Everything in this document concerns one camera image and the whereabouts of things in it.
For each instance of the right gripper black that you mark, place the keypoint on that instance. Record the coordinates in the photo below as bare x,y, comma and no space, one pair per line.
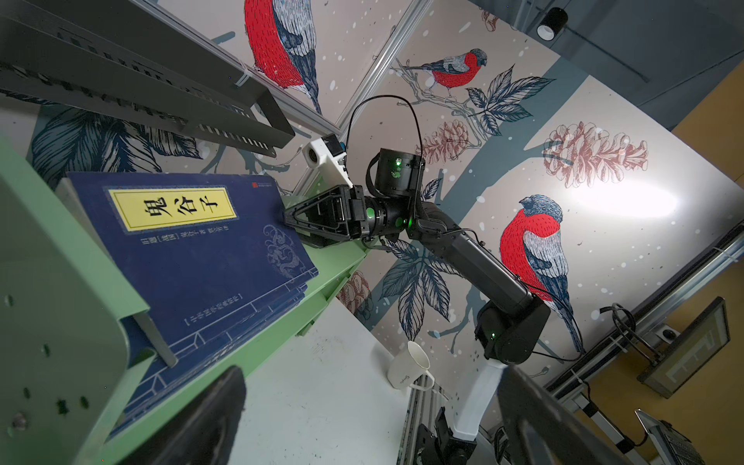
336,216

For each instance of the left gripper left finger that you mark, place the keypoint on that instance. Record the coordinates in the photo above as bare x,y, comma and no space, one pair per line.
201,433

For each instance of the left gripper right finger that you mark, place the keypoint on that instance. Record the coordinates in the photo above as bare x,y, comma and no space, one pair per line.
542,431

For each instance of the dark blue bottom book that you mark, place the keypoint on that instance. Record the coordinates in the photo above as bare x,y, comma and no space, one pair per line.
203,250

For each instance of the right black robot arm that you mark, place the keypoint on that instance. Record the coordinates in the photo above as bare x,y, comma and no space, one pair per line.
389,203

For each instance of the laptop on stand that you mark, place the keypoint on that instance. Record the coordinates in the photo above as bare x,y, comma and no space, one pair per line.
673,447

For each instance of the white ceramic mug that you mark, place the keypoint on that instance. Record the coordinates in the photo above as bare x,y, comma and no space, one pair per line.
411,368

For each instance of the monitor on stand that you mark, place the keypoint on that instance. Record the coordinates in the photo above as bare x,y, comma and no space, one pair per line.
705,337

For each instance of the green two-tier wooden shelf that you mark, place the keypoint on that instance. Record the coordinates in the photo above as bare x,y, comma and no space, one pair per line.
66,367

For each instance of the black ceiling spotlight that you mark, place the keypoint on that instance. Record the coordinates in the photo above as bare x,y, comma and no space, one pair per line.
552,23

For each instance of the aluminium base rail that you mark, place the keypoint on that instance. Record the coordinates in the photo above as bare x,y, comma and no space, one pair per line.
423,408

